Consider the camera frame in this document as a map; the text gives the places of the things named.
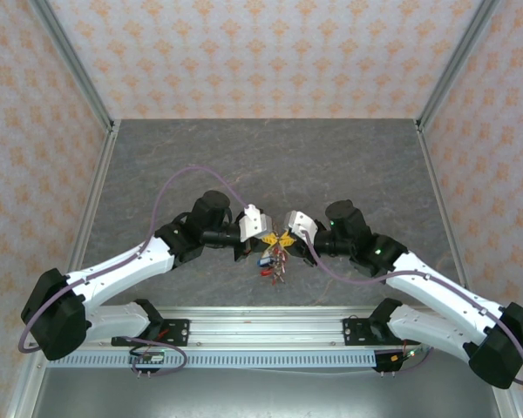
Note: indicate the blue key tag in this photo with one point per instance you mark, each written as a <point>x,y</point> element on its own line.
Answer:
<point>265,261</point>

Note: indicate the red key tag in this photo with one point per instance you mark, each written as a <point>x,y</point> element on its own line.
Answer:
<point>268,272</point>

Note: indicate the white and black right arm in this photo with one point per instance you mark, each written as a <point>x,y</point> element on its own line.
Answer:
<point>440,287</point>

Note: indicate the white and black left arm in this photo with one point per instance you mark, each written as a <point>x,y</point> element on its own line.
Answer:
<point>113,272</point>

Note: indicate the small circuit board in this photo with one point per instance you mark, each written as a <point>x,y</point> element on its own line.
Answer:
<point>150,358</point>

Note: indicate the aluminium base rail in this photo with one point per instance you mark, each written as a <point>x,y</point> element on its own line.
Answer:
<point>266,324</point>

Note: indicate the aluminium table side rail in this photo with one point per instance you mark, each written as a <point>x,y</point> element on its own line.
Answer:
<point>438,174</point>
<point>93,196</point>

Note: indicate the aluminium frame corner post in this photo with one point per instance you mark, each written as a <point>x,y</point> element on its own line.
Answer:
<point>74,65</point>
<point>456,65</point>

